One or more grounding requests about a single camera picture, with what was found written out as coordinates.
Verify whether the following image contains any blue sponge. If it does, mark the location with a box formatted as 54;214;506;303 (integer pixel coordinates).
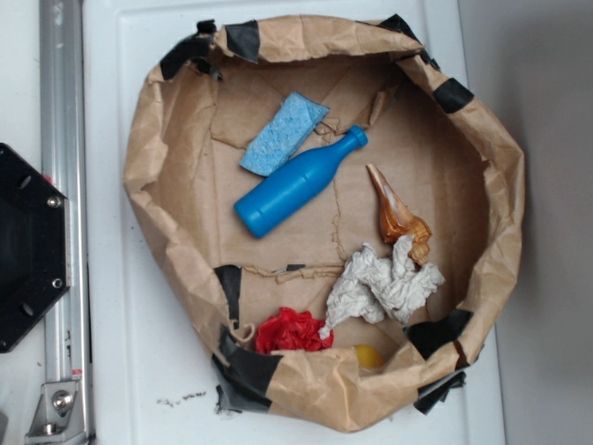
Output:
239;92;330;177

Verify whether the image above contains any blue plastic bottle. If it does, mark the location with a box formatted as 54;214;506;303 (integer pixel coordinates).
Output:
233;125;368;238

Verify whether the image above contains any brown paper bag bin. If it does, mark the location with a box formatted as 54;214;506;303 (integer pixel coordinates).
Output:
123;15;524;432

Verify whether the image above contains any crumpled white paper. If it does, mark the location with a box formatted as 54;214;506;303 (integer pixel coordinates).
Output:
319;235;446;339

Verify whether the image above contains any brown spiral seashell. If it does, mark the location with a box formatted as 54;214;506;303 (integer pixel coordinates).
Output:
366;163;433;266

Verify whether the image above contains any crumpled red plastic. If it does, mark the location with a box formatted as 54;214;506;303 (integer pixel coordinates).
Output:
255;307;334;355

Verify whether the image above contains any yellow round object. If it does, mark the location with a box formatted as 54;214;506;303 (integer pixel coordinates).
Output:
355;344;385;369

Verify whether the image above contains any white tray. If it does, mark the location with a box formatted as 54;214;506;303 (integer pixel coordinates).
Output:
82;1;506;444

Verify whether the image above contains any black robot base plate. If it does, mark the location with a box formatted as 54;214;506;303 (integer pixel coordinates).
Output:
1;144;69;353

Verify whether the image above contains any aluminium extrusion rail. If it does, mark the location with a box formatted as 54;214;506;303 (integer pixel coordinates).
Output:
39;1;95;444

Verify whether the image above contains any metal corner bracket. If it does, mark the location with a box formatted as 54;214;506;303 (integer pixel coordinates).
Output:
24;380;84;444

